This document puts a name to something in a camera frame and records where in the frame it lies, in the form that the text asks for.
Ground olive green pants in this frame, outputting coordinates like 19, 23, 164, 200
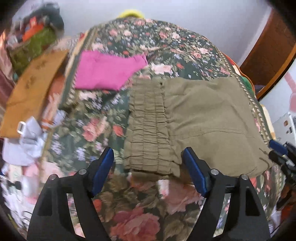
124, 77, 273, 178

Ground white appliance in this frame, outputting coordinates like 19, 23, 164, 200
273, 112, 295, 146

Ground colourful fleece blanket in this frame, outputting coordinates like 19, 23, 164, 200
223, 53, 256, 97

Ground white crumpled cloth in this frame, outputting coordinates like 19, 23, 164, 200
1, 109, 68, 166

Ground brown wooden door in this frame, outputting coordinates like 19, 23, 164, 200
240, 10, 295, 99

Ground wooden headboard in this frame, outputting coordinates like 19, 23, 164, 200
1, 50, 68, 138

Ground pink curtain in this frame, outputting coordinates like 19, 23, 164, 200
0, 31, 15, 109

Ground folded pink cloth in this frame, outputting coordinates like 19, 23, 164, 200
75, 51, 148, 90

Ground green storage bag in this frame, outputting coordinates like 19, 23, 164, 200
8, 28, 57, 76

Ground orange box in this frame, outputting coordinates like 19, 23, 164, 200
22, 23, 44, 42

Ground yellow pillow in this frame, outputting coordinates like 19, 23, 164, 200
117, 9, 144, 19

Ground grey plush toy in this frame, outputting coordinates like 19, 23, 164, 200
28, 3, 64, 31

